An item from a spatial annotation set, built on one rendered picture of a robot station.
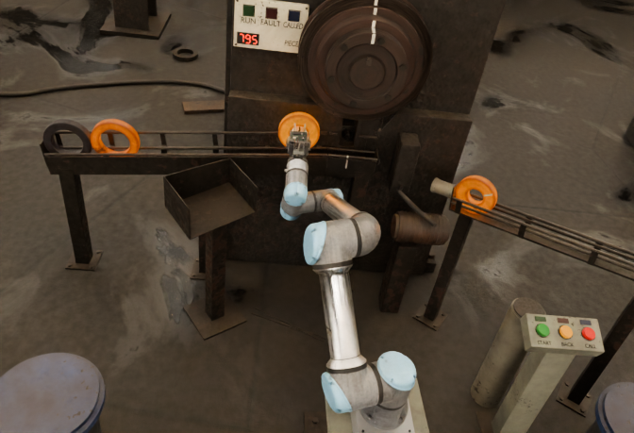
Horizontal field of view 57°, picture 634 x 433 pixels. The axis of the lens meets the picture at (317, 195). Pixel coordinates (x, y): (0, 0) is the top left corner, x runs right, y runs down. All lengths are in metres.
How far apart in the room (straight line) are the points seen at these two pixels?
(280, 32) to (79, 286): 1.40
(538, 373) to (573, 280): 1.17
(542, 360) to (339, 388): 0.72
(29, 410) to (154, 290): 0.97
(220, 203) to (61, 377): 0.77
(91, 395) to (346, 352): 0.74
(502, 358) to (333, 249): 0.91
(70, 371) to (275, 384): 0.81
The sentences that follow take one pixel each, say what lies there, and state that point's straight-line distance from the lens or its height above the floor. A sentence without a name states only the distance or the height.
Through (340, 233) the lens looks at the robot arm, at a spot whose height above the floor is 0.90.
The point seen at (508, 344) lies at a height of 0.38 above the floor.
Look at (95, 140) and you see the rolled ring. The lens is 2.40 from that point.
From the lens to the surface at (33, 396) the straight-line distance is 1.90.
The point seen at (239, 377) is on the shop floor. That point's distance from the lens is 2.37.
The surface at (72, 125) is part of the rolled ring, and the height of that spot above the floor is 0.72.
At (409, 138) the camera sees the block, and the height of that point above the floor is 0.80.
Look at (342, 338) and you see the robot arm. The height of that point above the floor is 0.68.
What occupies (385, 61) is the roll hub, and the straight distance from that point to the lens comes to 2.00.
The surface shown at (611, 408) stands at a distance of 2.16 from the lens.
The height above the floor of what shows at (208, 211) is 0.60.
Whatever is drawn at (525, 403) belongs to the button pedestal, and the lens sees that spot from 2.26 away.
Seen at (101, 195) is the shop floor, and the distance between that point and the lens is 3.19.
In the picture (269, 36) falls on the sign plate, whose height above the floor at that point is 1.11.
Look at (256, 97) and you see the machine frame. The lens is 2.26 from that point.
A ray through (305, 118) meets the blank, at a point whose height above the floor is 0.89.
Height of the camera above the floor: 1.96
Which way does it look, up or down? 38 degrees down
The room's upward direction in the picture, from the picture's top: 9 degrees clockwise
